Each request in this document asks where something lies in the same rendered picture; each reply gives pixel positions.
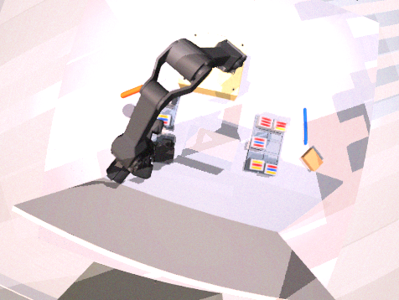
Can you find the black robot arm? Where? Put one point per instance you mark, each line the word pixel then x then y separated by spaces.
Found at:
pixel 194 63

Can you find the orange-handled screwdriver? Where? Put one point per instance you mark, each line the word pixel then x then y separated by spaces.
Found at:
pixel 133 91

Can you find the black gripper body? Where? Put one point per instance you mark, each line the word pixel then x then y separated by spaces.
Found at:
pixel 144 170

